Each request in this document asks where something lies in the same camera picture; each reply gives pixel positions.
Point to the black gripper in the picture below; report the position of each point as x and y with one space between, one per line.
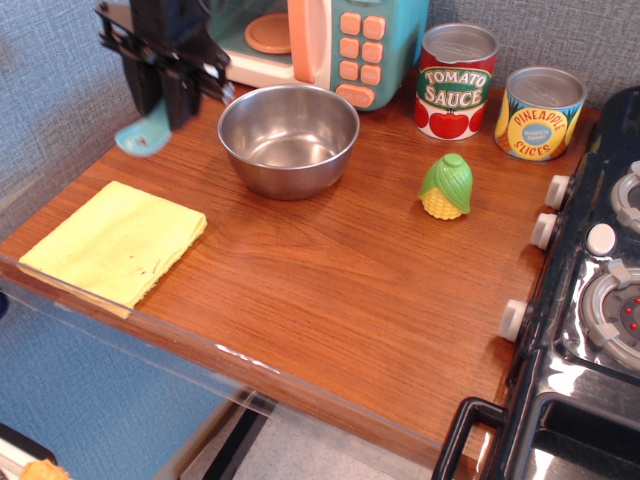
165 46

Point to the teal dish brush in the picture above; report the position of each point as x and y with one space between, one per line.
148 135

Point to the white stove knob bottom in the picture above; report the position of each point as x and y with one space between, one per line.
512 317

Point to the white stove knob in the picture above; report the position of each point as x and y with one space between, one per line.
556 191
543 230
512 317

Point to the orange microwave plate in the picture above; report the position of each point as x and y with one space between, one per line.
269 34

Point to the stainless steel bowl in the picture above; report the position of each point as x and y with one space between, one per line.
289 142

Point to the yellow folded cloth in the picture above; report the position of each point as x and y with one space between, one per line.
115 247

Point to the toy microwave oven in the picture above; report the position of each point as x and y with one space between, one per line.
362 50

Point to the tomato sauce can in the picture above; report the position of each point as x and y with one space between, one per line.
454 78

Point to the toy corn cob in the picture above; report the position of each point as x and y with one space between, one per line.
446 190

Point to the pineapple slices can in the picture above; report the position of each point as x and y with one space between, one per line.
539 112

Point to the white stove knob middle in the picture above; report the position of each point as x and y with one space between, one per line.
543 230

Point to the white stove knob top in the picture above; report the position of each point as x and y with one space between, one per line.
556 191

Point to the white round stove button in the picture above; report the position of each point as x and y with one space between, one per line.
601 239

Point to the grey stove burner back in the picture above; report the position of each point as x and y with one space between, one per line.
626 214

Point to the grey stove burner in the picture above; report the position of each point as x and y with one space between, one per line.
610 312
626 214

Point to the grey stove burner front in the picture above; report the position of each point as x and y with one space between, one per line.
610 312

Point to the black toy stove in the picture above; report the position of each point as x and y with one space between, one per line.
572 411

